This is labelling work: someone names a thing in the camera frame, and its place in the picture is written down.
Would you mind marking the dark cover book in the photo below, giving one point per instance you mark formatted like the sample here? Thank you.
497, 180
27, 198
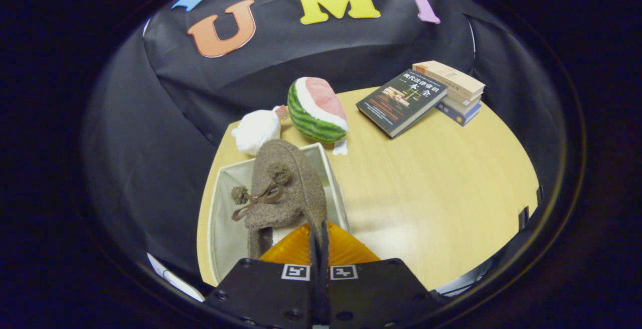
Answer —
401, 101

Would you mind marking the white plush toy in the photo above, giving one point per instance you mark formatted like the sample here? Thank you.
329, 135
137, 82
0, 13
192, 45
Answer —
256, 131

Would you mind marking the tan cover book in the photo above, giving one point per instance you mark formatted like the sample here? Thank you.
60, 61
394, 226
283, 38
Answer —
451, 78

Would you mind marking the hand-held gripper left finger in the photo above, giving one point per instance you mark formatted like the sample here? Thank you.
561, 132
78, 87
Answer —
271, 294

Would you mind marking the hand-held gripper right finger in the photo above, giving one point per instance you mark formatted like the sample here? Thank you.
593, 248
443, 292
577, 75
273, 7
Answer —
371, 294

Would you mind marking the watermelon slice plush toy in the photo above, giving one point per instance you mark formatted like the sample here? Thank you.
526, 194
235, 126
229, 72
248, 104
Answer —
316, 111

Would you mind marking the black backdrop cloth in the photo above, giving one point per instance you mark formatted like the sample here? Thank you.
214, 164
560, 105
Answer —
150, 143

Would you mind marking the white cover book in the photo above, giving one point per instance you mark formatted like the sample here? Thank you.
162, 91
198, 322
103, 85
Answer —
464, 104

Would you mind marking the brown felt shoe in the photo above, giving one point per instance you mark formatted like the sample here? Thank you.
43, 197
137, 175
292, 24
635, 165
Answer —
301, 188

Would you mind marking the grey fabric storage box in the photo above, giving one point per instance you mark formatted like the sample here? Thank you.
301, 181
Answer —
228, 238

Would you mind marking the blue cover book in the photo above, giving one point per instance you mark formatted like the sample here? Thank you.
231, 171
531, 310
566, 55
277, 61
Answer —
459, 114

